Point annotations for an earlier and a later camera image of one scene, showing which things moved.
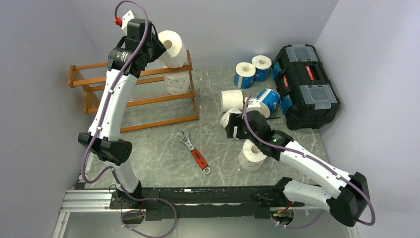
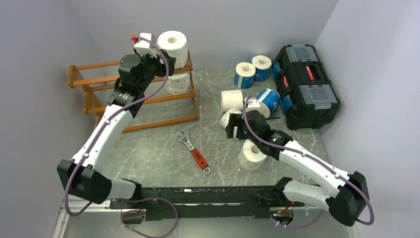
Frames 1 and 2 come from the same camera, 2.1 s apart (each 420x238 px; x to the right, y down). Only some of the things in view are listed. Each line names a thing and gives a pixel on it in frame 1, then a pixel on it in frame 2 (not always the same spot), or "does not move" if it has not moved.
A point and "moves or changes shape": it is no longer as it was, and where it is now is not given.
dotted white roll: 177,83 does not move
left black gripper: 160,48 -> 161,67
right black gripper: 236,119 does not move
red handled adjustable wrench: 195,154 does not move
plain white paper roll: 175,56 moves or changes shape
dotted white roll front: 251,157 does not move
